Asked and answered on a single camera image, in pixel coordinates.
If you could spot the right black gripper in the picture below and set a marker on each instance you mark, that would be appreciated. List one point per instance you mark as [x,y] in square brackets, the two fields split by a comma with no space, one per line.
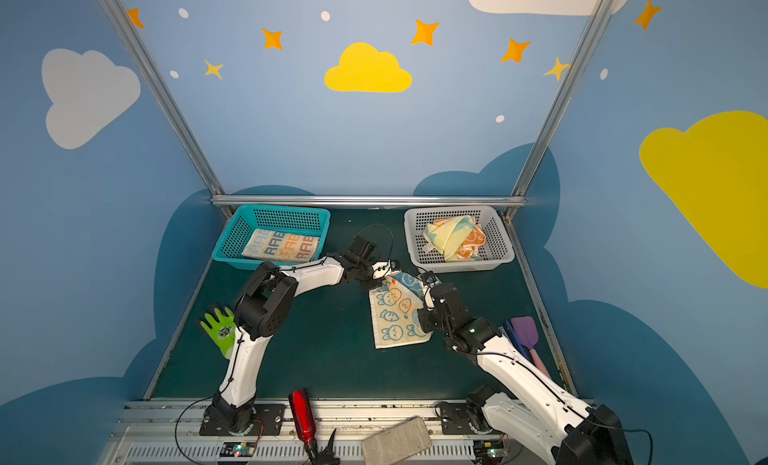
[429,284]

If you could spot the blue bunny pattern towel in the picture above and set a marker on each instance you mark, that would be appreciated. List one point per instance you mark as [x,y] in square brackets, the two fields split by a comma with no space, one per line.
[394,310]

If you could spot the cream RABBIT lettered towel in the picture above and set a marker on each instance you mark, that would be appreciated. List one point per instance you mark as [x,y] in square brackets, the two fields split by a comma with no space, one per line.
[280,247]

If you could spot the yellow-green towel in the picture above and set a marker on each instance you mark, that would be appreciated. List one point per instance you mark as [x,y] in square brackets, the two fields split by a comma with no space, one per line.
[449,236]

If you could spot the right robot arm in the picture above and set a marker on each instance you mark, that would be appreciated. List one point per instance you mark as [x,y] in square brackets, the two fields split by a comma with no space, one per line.
[543,417]

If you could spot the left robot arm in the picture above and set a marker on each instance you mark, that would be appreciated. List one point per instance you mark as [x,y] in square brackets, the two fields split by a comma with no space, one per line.
[261,311]

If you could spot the purple pad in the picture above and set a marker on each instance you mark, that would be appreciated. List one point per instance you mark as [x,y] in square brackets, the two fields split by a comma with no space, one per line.
[526,331]

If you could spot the orange patterned towel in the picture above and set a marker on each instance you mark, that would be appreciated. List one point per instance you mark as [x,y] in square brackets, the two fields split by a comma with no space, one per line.
[470,248]

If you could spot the white plastic basket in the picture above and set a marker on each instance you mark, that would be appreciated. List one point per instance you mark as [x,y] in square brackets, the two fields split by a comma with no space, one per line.
[496,251]

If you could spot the pink marker pen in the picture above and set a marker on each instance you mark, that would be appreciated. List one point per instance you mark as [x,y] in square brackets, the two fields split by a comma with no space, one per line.
[538,363]

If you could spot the grey sponge block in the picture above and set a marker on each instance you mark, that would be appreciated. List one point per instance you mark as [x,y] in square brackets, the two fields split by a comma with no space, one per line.
[397,443]

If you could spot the right green circuit board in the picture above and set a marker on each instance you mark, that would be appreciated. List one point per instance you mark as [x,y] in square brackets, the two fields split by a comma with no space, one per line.
[489,452]

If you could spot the green circuit board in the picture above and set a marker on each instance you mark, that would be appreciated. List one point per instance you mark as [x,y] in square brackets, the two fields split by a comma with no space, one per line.
[489,452]
[237,450]

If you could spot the green rubber glove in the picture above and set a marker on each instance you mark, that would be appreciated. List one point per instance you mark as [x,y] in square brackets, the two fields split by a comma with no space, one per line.
[219,325]

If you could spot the red metal bottle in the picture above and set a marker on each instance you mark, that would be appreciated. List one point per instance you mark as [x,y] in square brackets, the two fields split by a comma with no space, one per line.
[303,417]

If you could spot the black clamp tool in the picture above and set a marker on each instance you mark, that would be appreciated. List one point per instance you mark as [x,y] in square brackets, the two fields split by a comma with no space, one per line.
[325,456]

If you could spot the left green circuit board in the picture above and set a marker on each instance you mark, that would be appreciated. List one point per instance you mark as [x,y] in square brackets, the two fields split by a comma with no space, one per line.
[237,450]

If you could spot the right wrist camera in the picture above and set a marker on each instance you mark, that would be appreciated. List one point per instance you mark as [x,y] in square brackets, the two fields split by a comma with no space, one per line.
[428,281]

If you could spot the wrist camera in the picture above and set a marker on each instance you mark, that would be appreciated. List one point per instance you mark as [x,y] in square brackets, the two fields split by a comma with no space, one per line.
[383,269]
[428,281]

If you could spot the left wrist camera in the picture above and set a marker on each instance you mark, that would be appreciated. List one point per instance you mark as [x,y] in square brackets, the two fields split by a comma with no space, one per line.
[383,269]

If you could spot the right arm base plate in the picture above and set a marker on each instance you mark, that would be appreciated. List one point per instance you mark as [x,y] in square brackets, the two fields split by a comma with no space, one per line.
[461,419]

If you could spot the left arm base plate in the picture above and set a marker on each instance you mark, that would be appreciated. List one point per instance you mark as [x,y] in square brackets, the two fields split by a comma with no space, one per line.
[267,418]

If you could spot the left aluminium frame post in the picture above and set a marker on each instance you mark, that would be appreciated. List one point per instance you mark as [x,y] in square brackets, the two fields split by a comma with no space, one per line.
[128,33]

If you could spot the aluminium frame post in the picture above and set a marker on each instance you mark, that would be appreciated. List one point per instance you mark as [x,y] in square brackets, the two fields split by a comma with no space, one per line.
[583,53]
[128,33]

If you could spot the right aluminium frame post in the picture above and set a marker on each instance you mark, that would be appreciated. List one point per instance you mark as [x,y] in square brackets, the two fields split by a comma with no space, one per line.
[583,53]

